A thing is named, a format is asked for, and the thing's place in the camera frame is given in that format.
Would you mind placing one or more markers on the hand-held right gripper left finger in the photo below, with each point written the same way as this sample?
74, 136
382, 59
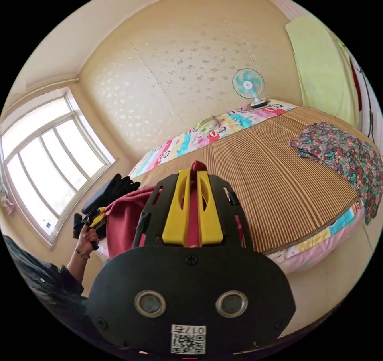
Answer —
176, 217

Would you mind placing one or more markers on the bed with woven mat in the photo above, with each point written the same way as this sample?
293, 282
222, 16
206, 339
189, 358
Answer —
269, 187

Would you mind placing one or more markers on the floral print garment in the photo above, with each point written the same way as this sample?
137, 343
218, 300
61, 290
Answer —
341, 154

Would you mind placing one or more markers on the person's left hand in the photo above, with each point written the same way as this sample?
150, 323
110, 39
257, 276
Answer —
85, 241

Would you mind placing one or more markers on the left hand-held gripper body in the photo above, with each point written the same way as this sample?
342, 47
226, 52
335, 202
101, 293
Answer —
97, 199

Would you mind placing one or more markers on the red long sleeve shirt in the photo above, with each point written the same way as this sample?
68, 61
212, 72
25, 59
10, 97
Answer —
125, 220

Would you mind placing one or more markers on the teal table fan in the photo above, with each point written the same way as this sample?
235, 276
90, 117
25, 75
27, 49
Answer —
248, 85

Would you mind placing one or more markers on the window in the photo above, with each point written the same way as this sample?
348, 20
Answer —
51, 163

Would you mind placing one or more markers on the person's left forearm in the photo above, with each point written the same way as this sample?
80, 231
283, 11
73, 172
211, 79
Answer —
75, 265

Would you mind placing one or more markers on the person's body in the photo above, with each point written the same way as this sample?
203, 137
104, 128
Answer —
45, 295

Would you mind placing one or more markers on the black garment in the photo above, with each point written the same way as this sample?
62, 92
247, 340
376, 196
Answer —
124, 186

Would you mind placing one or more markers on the pale yellow curtain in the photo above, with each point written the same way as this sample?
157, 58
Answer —
323, 70

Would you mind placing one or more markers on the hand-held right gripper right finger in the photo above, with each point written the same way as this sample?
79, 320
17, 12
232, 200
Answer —
209, 223

